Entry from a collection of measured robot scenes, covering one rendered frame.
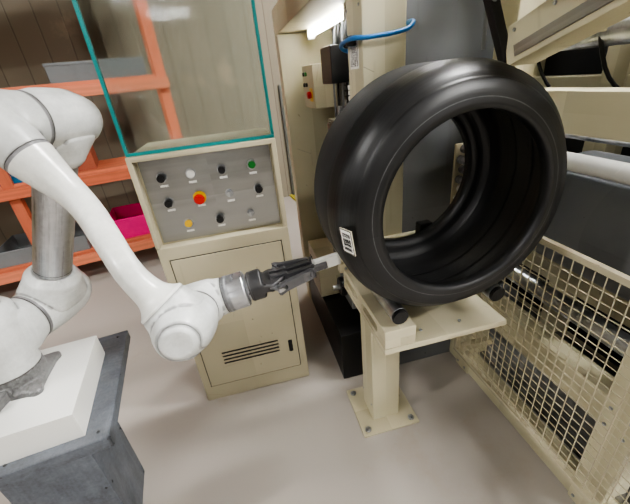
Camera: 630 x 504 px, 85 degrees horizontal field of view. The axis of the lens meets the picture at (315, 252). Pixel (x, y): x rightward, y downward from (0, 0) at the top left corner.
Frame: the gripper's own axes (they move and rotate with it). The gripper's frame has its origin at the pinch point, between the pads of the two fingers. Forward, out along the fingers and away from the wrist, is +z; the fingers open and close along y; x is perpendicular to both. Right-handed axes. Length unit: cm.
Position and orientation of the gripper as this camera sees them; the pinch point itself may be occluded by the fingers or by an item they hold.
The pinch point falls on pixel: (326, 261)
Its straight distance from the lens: 86.2
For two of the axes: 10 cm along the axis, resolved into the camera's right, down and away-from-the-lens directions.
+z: 9.5, -3.0, 1.0
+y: -2.3, -4.3, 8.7
